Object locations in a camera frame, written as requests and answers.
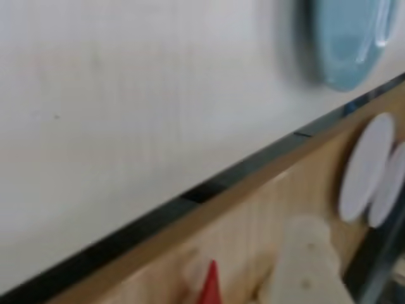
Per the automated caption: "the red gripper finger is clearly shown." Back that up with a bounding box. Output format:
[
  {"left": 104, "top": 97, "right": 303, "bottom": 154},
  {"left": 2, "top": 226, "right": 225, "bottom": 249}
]
[{"left": 196, "top": 259, "right": 224, "bottom": 304}]

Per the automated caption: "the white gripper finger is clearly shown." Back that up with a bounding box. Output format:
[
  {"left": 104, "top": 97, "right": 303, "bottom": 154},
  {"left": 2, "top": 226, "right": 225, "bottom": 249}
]
[{"left": 271, "top": 214, "right": 356, "bottom": 304}]

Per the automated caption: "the blue dish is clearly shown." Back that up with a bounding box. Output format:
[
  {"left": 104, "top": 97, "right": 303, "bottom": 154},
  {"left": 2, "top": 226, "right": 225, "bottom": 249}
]
[{"left": 300, "top": 0, "right": 397, "bottom": 93}]

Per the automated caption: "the white flat disc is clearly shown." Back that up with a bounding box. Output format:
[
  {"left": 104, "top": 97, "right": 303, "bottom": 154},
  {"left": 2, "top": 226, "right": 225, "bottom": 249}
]
[
  {"left": 368, "top": 142, "right": 405, "bottom": 229},
  {"left": 338, "top": 113, "right": 396, "bottom": 222}
]

